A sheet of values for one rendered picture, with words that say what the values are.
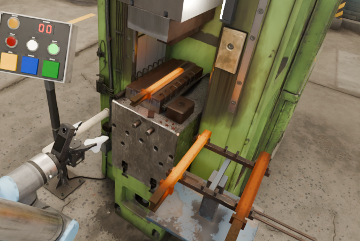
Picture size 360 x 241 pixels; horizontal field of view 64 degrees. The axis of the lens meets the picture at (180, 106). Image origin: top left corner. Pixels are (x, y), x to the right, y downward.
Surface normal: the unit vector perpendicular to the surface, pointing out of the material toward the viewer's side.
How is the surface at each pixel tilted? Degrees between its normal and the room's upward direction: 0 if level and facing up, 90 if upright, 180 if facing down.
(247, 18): 90
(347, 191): 0
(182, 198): 0
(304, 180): 0
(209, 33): 90
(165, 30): 90
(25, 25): 60
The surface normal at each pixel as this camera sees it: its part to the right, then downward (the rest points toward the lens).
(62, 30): -0.03, 0.09
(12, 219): 0.99, 0.04
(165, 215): 0.14, -0.80
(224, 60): -0.52, 0.44
